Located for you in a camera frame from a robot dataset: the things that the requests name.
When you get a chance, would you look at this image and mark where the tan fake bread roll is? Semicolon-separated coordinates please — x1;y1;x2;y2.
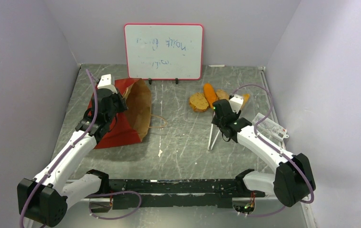
215;89;230;100

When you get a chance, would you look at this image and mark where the red paper bag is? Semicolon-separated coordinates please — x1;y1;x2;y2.
95;78;152;149

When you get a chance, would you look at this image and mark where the orange fake bread slice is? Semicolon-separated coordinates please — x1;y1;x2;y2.
241;94;250;110

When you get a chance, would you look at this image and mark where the orange fake bread piece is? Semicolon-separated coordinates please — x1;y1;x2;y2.
189;93;209;113

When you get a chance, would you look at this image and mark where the orange fake baguette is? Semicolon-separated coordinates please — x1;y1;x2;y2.
203;83;218;109

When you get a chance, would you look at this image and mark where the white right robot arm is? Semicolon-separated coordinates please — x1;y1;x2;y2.
212;98;316;207

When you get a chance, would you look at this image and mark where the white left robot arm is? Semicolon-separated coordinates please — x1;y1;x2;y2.
17;85;127;228

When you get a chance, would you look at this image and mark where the white printed card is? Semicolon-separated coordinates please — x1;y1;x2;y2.
258;118;289;142

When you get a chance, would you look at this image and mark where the pink framed whiteboard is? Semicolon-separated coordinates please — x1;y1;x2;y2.
124;23;204;80

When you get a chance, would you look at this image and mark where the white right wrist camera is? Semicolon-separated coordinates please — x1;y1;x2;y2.
229;95;244;114

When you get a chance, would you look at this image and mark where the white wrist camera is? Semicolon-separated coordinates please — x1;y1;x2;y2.
229;95;244;114
97;74;118;94

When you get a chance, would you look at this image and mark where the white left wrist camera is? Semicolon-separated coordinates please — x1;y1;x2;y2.
97;74;118;94

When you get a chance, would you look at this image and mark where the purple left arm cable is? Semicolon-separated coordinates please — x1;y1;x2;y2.
19;69;99;228

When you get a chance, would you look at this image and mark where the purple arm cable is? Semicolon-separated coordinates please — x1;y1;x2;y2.
230;84;315;218
19;69;99;228

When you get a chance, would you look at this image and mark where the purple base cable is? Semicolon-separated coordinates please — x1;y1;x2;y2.
88;190;142;220

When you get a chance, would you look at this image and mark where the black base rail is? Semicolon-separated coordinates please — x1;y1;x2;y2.
90;179;265;209

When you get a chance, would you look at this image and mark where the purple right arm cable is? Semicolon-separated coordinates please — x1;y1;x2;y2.
230;84;315;218

